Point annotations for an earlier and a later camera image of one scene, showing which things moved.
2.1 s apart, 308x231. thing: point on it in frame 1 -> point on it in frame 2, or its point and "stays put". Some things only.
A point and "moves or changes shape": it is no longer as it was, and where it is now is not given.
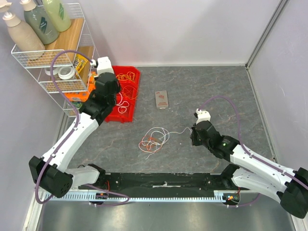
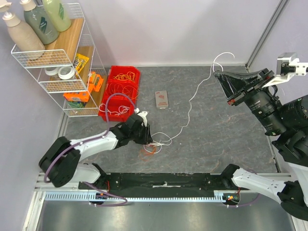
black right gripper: (196, 134) -> (248, 87)
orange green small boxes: (91, 84) stays put
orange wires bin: (130, 92) stays put
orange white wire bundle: (153, 139) moves or changes shape
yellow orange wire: (130, 75) stays put
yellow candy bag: (80, 62) stays put
